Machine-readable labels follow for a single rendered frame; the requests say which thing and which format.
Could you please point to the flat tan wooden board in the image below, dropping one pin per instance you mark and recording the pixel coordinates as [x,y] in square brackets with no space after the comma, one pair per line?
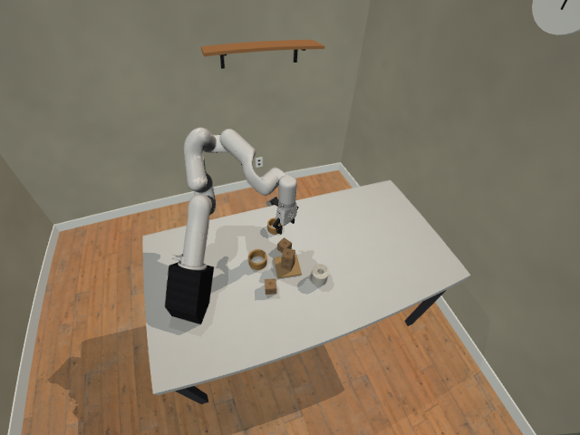
[281,273]

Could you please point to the brown cardboard carton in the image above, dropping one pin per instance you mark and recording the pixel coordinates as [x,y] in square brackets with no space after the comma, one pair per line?
[270,286]
[288,256]
[284,243]
[287,267]

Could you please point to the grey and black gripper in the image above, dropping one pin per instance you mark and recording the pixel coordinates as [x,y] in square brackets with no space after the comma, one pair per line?
[284,216]

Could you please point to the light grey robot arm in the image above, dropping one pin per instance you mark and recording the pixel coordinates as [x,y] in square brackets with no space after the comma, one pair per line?
[203,203]

